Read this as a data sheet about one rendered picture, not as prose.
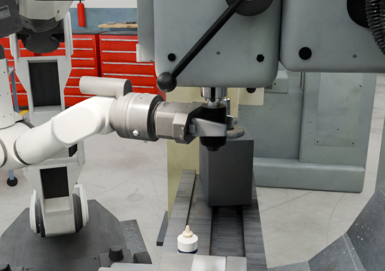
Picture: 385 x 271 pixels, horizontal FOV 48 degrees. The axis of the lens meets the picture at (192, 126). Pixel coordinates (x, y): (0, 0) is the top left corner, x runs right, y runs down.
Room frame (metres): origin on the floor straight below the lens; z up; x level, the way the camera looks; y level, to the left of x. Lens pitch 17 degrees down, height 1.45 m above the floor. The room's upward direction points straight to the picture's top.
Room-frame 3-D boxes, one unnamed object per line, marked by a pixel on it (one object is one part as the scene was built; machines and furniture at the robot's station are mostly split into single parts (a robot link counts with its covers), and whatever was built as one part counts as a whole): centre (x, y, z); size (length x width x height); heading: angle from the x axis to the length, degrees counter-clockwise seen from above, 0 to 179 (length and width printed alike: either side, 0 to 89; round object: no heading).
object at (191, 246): (0.77, 0.01, 0.96); 0.04 x 0.04 x 0.11
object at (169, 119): (0.78, 0.05, 1.23); 0.13 x 0.12 x 0.10; 160
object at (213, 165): (1.18, -0.09, 1.00); 0.22 x 0.12 x 0.20; 5
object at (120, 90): (0.82, 0.15, 1.24); 0.11 x 0.11 x 0.11; 70
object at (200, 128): (0.72, -0.03, 1.23); 0.06 x 0.02 x 0.03; 70
